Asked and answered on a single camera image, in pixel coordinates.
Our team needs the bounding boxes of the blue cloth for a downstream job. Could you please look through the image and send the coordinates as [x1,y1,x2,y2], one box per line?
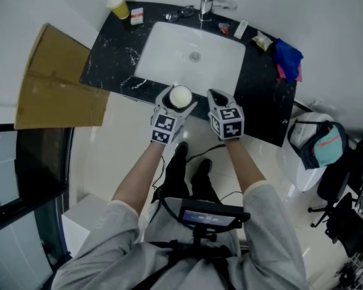
[272,37,304,83]

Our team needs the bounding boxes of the yellow snack packet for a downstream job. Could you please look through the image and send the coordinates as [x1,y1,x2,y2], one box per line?
[250,30,274,53]

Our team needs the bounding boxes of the black eyeglasses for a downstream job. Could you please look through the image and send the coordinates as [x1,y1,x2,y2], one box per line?
[163,5,195,23]

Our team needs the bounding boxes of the person's left leg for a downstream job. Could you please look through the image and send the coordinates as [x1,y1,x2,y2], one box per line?
[165,141,191,198]

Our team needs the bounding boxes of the black chest harness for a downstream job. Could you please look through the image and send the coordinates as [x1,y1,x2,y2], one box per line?
[145,228,240,290]

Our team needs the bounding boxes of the yellow paper cup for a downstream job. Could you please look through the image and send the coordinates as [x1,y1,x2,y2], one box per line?
[106,0,131,21]

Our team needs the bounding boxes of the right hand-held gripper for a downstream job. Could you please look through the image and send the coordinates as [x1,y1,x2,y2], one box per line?
[206,89,246,141]

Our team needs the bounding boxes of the pink cloth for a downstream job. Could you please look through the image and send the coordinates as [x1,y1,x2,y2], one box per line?
[275,62,303,83]

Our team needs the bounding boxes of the black office chair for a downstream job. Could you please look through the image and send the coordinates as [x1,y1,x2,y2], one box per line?
[324,192,363,258]
[307,139,363,229]

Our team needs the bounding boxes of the black window frame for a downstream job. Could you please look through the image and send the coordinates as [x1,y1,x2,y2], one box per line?
[0,124,75,290]

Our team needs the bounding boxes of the teal black bag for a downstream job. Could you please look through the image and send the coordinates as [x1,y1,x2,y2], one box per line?
[287,119,348,171]

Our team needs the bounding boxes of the chrome faucet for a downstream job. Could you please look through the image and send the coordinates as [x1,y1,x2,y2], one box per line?
[198,0,238,22]

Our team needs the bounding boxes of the person's right leg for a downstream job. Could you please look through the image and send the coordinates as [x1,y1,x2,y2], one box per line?
[190,158,223,205]

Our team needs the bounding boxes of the slim white box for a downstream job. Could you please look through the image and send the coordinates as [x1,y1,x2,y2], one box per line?
[233,19,249,39]

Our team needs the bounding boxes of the person's grey shirt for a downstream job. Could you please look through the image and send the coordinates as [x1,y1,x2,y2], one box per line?
[50,182,311,290]

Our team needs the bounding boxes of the white ceramic cup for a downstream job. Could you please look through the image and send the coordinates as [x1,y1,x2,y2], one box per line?
[168,79,193,110]

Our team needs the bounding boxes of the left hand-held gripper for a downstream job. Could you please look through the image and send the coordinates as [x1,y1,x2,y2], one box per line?
[150,85,198,146]

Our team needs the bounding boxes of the metal wire rack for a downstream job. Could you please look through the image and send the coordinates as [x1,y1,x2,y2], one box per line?
[335,246,363,290]

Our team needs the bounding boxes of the person's leg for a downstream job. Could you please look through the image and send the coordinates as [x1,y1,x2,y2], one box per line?
[190,158,223,205]
[165,141,191,198]

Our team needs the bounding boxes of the small white red box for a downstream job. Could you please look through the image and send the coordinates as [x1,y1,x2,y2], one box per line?
[129,7,145,26]

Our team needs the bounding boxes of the person's right forearm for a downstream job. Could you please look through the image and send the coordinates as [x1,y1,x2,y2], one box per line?
[223,137,267,193]

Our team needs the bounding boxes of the person's left forearm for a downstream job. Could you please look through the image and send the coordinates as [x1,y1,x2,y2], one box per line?
[111,140,166,217]

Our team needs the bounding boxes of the white sink basin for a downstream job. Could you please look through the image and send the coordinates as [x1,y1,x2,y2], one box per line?
[134,21,247,94]

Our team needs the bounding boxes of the black marble vanity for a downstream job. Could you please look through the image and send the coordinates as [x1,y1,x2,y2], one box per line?
[79,0,298,147]

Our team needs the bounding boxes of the brown cardboard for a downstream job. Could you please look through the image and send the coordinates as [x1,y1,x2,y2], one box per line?
[14,23,111,131]

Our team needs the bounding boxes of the black chest-mounted display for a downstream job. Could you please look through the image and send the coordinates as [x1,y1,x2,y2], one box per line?
[177,198,251,231]

